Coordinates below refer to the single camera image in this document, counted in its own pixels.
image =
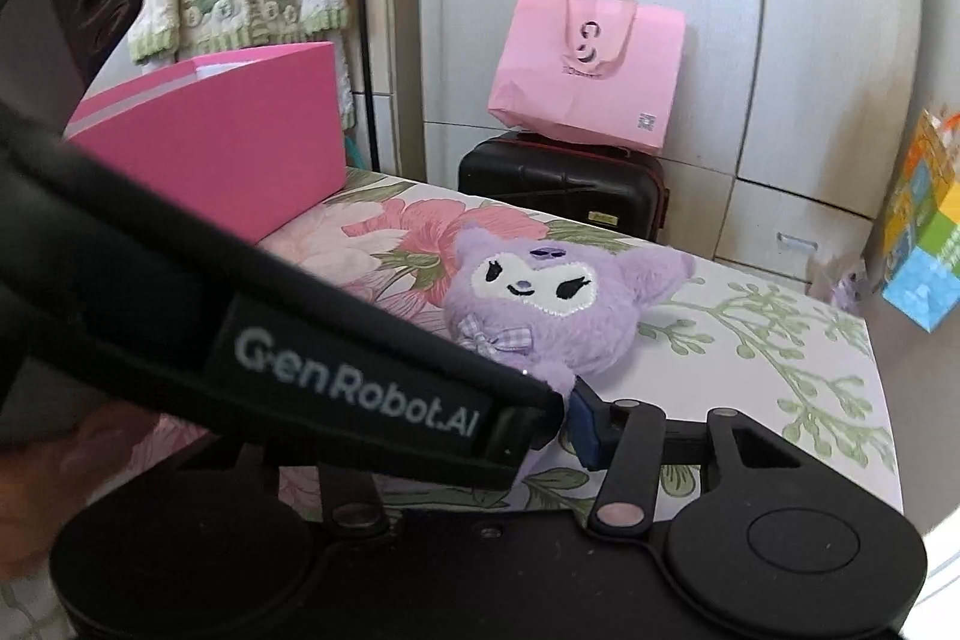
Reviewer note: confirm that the white wardrobe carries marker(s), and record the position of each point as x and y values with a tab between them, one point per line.
825	48

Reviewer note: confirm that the black vertical pole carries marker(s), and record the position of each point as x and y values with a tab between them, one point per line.
367	10

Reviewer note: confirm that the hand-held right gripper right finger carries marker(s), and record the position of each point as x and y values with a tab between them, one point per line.
586	430

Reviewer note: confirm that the purple plush toy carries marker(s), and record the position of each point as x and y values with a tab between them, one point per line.
570	325

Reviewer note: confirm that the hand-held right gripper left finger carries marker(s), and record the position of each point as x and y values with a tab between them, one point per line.
352	497

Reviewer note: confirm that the colourful gift bag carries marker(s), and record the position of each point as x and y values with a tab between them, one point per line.
930	265

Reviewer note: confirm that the floral bedsheet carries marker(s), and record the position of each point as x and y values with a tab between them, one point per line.
787	355

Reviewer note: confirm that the pink tote bag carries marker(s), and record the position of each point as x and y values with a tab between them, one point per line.
585	85

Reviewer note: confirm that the pink cardboard box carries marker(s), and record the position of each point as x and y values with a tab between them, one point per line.
225	145

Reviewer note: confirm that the black suitcase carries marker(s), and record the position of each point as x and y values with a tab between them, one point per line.
540	183

